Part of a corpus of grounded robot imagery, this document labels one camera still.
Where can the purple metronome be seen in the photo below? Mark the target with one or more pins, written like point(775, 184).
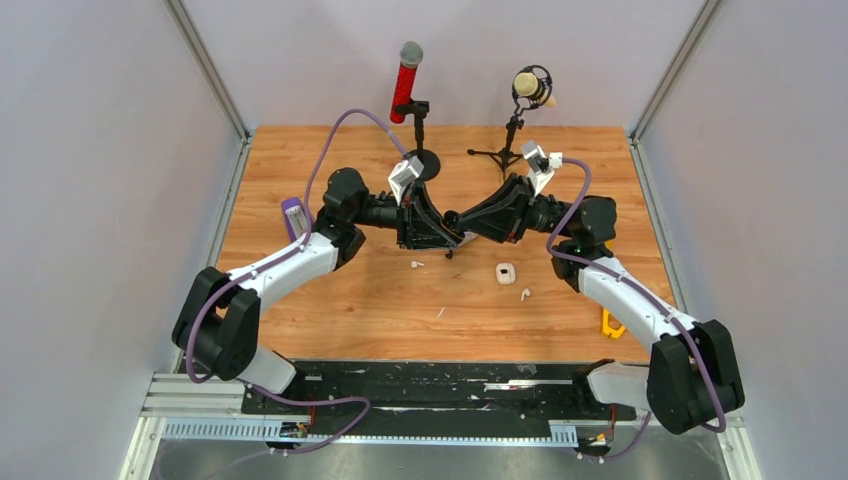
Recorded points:
point(297, 219)

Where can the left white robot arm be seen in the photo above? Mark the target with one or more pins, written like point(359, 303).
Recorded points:
point(218, 325)

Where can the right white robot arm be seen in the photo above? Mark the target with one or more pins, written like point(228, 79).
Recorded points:
point(692, 378)

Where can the black tripod mic stand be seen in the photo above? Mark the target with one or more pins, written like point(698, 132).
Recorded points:
point(505, 157)

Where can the black earbud charging case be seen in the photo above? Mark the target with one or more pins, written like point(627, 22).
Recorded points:
point(451, 221)

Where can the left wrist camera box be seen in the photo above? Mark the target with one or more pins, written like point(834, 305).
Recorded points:
point(403, 175)

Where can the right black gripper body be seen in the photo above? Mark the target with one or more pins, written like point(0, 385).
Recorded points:
point(529, 203)

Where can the red glitter microphone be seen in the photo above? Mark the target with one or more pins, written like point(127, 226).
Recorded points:
point(411, 56)

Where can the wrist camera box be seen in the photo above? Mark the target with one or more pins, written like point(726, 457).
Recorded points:
point(542, 166)
point(403, 175)

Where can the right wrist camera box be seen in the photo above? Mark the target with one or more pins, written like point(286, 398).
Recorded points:
point(542, 166)

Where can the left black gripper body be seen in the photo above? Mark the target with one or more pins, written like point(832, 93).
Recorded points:
point(405, 220)

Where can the white earbud charging case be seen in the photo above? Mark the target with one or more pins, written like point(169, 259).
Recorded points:
point(505, 273)

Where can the silver glitter microphone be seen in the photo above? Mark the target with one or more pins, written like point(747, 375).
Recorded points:
point(468, 237)

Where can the yellow plastic triangle toy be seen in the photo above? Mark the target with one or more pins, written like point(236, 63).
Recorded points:
point(610, 327)

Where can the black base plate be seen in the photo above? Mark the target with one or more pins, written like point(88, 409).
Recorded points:
point(430, 401)

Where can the beige condenser microphone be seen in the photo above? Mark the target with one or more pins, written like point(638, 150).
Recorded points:
point(532, 88)

